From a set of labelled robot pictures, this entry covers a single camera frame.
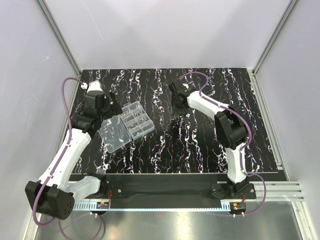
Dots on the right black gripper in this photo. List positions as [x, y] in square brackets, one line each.
[176, 114]

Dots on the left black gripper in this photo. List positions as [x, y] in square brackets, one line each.
[113, 102]

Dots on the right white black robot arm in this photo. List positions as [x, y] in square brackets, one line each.
[230, 128]

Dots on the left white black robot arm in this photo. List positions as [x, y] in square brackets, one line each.
[51, 195]

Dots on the clear plastic compartment box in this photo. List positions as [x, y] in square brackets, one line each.
[131, 125]

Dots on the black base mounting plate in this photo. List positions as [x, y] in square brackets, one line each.
[215, 185]

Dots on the left aluminium frame post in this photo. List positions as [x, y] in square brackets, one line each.
[58, 35]

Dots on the aluminium frame post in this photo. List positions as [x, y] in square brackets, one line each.
[58, 35]
[275, 34]

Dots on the right aluminium frame post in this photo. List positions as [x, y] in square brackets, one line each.
[275, 34]

